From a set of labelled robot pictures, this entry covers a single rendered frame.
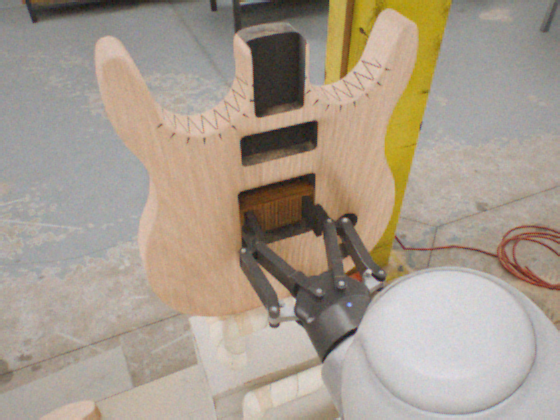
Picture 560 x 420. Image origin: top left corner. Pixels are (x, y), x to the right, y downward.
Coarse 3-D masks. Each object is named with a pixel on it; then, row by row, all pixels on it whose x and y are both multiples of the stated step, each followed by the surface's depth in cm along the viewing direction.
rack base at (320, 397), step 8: (312, 392) 81; (320, 392) 81; (296, 400) 80; (304, 400) 80; (312, 400) 80; (320, 400) 80; (328, 400) 80; (272, 408) 79; (280, 408) 79; (288, 408) 79; (296, 408) 79; (304, 408) 79; (312, 408) 79; (320, 408) 79; (328, 408) 79; (336, 408) 79; (232, 416) 78; (240, 416) 78; (272, 416) 78; (280, 416) 78; (288, 416) 78; (296, 416) 78; (304, 416) 78; (312, 416) 78; (320, 416) 78; (328, 416) 78; (336, 416) 78
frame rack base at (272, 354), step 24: (192, 336) 83; (264, 336) 79; (288, 336) 79; (216, 360) 76; (264, 360) 76; (288, 360) 76; (312, 360) 77; (216, 384) 73; (240, 384) 73; (264, 384) 76; (216, 408) 75; (240, 408) 78
